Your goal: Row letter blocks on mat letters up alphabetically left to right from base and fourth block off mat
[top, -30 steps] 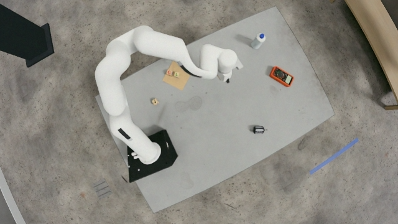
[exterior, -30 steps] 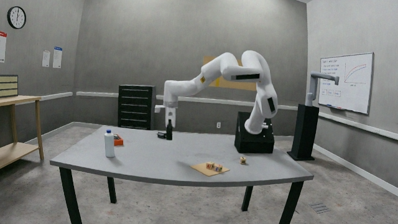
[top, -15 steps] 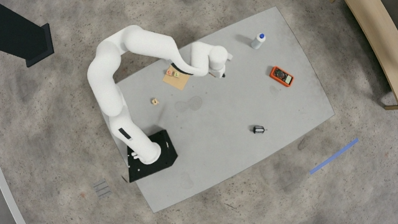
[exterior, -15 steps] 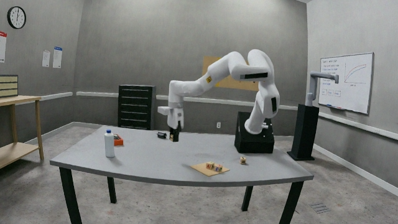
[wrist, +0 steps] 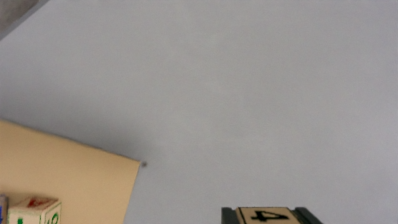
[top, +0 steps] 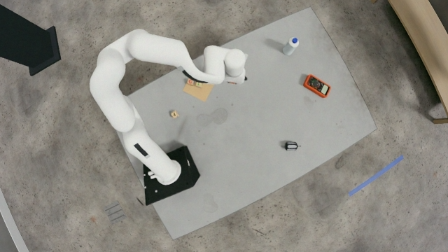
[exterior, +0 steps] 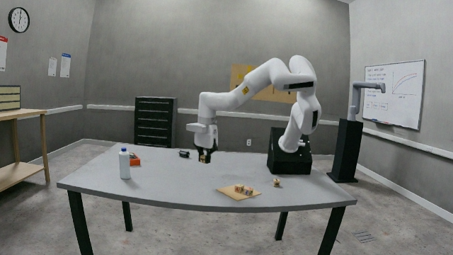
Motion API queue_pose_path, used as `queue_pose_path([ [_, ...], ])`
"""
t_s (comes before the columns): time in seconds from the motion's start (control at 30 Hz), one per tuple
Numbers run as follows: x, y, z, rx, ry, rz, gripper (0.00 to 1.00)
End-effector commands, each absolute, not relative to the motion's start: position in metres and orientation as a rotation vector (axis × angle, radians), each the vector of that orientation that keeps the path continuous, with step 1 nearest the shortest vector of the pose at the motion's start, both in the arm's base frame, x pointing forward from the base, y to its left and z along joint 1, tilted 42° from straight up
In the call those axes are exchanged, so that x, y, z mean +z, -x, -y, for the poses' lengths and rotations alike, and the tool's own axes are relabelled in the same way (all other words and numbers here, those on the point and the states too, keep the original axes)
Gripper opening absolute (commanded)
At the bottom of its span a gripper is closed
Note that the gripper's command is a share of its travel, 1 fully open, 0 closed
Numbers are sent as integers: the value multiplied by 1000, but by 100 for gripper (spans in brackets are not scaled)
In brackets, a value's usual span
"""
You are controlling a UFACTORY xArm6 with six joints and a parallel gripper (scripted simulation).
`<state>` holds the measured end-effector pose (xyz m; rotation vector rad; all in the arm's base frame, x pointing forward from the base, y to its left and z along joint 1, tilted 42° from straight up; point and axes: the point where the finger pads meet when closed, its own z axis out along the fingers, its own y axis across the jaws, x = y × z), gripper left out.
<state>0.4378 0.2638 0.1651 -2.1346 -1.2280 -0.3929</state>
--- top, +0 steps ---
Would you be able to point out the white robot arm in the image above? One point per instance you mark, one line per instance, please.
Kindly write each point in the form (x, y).
(119, 109)

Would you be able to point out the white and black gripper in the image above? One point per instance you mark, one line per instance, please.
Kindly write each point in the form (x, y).
(239, 79)

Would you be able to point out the orange pocket multimeter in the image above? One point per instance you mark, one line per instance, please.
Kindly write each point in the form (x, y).
(317, 86)

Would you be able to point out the tan square mat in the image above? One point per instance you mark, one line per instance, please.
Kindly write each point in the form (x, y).
(200, 93)

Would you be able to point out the white plastic bottle with blue cap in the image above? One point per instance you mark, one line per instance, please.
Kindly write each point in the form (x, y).
(290, 46)

